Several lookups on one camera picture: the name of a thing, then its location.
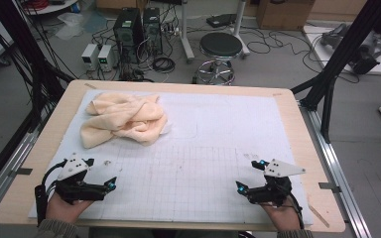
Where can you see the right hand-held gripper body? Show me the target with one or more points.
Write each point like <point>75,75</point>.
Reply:
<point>279,168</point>

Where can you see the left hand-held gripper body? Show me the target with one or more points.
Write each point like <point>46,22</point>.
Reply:
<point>71,168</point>

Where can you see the peach towel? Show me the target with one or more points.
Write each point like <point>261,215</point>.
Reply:
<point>122,119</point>

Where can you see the person's left hand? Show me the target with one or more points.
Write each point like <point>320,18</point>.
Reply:
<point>63,210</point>

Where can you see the person's right hand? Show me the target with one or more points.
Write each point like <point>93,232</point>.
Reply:
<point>286,216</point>

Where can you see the white grid mat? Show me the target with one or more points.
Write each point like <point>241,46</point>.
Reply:
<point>211,132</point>

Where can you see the white power supply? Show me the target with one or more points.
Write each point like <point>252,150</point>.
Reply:
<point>105,58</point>
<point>89,56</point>

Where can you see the white base board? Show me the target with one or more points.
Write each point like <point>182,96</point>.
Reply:
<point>317,49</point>

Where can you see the black round stool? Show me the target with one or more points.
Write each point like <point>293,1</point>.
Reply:
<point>221,44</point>

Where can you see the large black computer tower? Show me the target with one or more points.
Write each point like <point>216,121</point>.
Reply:
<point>127,33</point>

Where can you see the clear plastic sheet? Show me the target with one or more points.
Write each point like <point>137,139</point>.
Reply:
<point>69,26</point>

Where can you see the white stand leg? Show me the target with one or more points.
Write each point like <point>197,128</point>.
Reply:
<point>186,33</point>
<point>239,26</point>

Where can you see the slim black computer tower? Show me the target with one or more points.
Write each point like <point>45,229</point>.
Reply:
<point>152,33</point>

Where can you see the grey machine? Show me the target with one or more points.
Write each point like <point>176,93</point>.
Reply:
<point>367,53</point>

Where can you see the flat black device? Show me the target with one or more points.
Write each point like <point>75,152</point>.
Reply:
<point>221,20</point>

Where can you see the cardboard box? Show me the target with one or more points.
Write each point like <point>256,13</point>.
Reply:
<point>284,15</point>

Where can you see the white round table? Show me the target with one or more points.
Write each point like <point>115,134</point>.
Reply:
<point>56,7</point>

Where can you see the metal table bracket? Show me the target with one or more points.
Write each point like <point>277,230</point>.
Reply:
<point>329,186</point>
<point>21,171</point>

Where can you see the aluminium rail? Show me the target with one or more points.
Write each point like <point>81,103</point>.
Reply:
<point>337,172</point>
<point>10,165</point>

